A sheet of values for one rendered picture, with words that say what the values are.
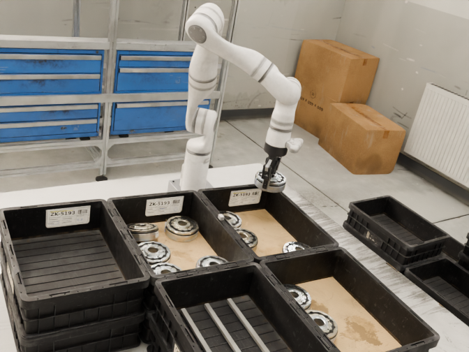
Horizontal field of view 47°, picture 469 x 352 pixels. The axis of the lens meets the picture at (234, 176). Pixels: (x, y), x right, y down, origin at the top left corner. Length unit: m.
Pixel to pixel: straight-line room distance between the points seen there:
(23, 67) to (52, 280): 1.96
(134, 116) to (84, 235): 2.02
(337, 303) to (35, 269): 0.83
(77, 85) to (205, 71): 1.78
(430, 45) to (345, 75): 0.72
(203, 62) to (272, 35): 3.39
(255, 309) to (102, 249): 0.47
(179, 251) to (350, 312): 0.52
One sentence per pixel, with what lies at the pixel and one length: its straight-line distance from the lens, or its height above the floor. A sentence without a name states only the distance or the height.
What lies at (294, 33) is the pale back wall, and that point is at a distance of 5.22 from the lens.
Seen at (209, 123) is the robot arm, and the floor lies 1.09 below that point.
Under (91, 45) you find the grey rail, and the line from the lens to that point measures 3.33.
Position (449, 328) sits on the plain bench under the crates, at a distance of 1.91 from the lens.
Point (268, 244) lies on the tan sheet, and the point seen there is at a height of 0.83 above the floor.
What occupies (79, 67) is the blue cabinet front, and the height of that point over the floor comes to 0.77.
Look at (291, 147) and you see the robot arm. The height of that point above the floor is 1.15.
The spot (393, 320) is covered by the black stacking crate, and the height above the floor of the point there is 0.87.
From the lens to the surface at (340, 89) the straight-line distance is 4.91.
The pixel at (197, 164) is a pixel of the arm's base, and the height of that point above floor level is 0.92.
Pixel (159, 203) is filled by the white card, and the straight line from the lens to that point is 1.72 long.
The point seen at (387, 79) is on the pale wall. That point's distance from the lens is 5.11.
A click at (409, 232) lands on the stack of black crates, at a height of 0.49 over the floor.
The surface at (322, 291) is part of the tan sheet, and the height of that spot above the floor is 0.83.
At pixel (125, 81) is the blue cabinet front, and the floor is 0.68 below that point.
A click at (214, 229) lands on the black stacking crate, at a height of 0.89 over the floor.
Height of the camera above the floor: 1.76
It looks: 26 degrees down
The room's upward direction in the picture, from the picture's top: 11 degrees clockwise
